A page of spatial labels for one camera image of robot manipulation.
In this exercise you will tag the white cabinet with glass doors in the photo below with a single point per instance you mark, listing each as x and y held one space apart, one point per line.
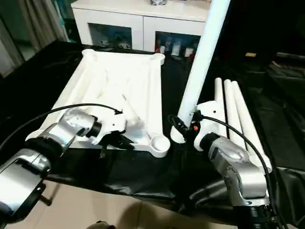
143 23

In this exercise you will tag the red item in cabinet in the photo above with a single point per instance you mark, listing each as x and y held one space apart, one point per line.
158 45

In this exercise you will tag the clear plastic container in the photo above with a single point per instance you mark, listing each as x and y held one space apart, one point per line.
175 48

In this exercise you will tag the small yellow label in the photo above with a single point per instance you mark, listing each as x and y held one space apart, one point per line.
251 55

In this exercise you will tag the white plastic table top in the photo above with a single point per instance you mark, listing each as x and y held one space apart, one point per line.
114 78

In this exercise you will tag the dark cabinet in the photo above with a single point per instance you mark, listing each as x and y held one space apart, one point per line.
267 23

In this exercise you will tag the black plastic mat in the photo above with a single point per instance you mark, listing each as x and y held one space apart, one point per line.
133 174

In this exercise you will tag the white plastic table leg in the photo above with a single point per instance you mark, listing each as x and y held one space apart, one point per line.
219 93
232 107
245 114
207 47

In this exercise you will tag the small white cup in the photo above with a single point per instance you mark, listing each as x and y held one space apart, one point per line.
162 49
189 51

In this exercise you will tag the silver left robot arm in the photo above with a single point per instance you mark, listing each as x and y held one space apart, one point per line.
35 152

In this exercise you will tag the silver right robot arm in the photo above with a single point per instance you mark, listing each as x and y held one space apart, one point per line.
238 171

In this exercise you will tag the grey curtain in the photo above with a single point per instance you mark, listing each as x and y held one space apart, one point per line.
43 21

